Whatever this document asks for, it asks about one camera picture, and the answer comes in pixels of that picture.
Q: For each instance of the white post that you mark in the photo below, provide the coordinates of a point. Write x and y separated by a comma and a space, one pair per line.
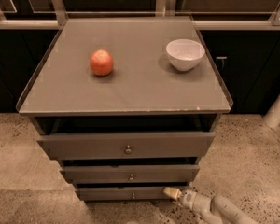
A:
272, 117

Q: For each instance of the grey drawer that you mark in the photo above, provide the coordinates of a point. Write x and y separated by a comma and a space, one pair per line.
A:
101, 146
121, 194
129, 174

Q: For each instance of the metal railing frame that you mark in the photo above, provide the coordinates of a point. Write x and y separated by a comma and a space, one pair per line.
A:
205, 14

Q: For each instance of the grey top drawer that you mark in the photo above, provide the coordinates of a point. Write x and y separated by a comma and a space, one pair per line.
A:
101, 146

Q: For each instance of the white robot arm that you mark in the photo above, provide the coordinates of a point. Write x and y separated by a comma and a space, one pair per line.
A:
216, 210

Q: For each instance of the white bowl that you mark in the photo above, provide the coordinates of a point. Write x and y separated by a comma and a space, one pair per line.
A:
184, 54

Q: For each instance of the red apple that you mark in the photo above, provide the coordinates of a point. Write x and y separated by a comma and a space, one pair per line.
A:
101, 63

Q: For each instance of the grey middle drawer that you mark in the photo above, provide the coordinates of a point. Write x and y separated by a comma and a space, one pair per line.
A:
129, 174

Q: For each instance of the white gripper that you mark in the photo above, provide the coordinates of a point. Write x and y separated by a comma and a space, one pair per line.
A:
188, 199

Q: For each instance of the grey drawer cabinet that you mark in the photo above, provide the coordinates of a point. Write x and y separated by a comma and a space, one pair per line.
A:
142, 94

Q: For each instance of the grey bottom drawer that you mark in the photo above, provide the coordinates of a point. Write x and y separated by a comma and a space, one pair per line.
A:
121, 194

